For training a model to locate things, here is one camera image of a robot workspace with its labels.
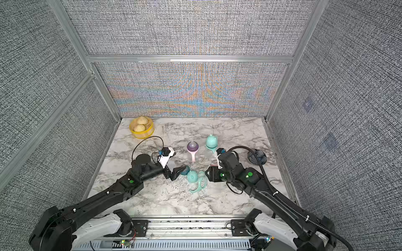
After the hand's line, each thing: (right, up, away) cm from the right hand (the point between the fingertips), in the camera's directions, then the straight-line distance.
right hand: (209, 169), depth 75 cm
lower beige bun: (-46, +20, +31) cm, 59 cm away
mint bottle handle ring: (+3, +8, +14) cm, 16 cm away
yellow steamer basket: (-40, +18, +32) cm, 54 cm away
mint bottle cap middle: (-9, -7, +11) cm, 15 cm away
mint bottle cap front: (+2, +12, +11) cm, 16 cm away
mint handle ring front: (-4, -7, +15) cm, 17 cm away
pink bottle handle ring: (-8, +5, +13) cm, 16 cm away
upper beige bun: (-44, +26, +32) cm, 61 cm away
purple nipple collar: (-9, +10, +12) cm, 18 cm away
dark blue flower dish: (+33, +3, +20) cm, 39 cm away
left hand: (-13, +5, 0) cm, 14 cm away
